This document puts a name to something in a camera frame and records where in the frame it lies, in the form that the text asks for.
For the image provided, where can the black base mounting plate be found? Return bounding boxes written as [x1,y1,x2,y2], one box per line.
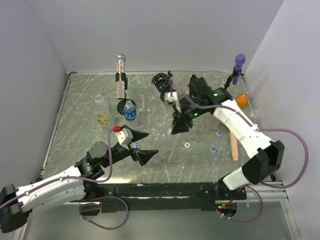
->
[74,182,247,213]

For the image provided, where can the orange round bottle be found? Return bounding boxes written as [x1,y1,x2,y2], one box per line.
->
[236,91,250,110]

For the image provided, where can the clear capless bottle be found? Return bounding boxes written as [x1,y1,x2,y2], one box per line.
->
[250,109,259,124]

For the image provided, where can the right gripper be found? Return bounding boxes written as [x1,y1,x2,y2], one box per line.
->
[171,99,208,135]

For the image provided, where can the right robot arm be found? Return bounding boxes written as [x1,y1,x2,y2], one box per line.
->
[164,76,285,199]

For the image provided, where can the glitter silver microphone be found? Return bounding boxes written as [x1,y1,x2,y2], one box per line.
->
[115,53,128,100]

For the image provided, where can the white blue Pocari cap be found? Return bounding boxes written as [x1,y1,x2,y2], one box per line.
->
[210,146,217,153]

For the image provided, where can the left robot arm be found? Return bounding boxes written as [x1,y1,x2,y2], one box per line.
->
[0,125,159,233]

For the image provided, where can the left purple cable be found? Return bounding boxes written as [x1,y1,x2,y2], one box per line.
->
[0,128,118,211]

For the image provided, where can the pink beige microphone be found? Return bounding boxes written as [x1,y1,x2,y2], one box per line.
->
[230,132,239,161]

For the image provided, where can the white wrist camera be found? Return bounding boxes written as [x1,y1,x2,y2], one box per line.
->
[113,125,133,145]
[163,91,179,105]

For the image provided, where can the aluminium rail frame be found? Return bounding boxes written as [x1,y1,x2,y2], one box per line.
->
[17,72,295,240]

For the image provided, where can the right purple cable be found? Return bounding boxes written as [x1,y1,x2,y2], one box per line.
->
[168,76,310,223]

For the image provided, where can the black glitter microphone stand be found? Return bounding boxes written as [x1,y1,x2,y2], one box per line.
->
[115,72,129,115]

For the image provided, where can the clear white-capped tea bottle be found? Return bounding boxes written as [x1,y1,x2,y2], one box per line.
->
[93,94,116,127]

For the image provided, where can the white green bottle cap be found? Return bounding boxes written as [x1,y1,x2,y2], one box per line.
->
[184,142,191,148]

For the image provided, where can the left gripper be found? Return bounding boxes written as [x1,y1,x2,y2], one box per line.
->
[101,128,159,168]

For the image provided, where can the black purple microphone stand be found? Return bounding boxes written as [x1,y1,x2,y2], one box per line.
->
[224,67,242,90]

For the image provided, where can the blue label water bottle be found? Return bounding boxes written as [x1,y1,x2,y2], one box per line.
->
[123,99,137,122]

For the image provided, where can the black shock mount stand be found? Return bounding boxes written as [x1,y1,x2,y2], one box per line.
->
[151,70,176,102]

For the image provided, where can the orange square bottle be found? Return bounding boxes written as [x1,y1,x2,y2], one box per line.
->
[217,119,224,125]

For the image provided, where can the purple cable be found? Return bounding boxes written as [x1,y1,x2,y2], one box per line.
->
[0,128,118,211]
[168,76,310,223]

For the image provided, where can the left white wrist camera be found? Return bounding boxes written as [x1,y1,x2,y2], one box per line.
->
[113,125,133,145]

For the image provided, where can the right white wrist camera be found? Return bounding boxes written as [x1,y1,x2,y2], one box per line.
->
[163,91,179,105]

